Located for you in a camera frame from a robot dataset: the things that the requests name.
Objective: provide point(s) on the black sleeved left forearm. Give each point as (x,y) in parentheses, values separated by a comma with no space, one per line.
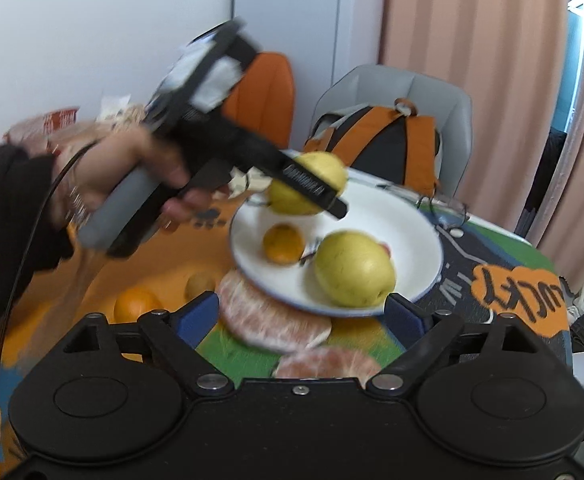
(29,241)

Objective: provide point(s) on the colourful cat table mat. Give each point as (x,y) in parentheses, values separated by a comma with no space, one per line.
(444,259)

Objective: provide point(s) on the peach curtain left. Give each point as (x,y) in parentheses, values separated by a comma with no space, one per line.
(508,56)

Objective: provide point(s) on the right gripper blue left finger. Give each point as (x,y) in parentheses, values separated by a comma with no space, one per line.
(173,338)

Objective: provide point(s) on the small orange mandarin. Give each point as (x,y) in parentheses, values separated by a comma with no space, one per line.
(133,302)
(283,244)

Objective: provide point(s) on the person's left hand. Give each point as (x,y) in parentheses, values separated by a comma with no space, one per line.
(114,155)

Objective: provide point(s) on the brown longan fruit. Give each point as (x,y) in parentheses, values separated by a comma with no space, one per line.
(199,283)

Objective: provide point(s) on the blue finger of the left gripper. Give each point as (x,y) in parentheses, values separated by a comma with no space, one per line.
(254,151)

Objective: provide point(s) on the white refrigerator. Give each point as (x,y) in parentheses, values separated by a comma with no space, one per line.
(323,40)

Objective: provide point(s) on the red small fruit back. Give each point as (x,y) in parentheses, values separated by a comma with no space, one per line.
(387,249)

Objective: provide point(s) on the yellow pear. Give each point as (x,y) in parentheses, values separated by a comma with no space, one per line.
(283,200)
(353,270)

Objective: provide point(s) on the white ceramic plate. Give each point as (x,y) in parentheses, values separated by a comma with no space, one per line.
(417,253)

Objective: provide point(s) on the orange chair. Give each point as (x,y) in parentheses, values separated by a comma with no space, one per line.
(263,101)

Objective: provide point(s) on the tissue pack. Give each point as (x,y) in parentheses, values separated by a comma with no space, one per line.
(118,112)

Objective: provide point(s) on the peeled pomelo segment front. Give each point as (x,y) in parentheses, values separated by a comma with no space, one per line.
(263,322)

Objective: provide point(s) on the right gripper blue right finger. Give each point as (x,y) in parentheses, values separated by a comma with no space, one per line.
(426,338)

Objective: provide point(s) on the peeled pomelo segment back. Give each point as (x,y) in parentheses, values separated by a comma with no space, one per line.
(327,362)

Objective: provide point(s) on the orange black backpack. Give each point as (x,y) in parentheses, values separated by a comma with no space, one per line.
(395,143)

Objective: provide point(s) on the peeled pomelo segment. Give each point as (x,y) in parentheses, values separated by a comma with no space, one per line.
(263,322)
(327,362)

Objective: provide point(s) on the dark thick frame glasses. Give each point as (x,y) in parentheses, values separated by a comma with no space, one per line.
(445,212)

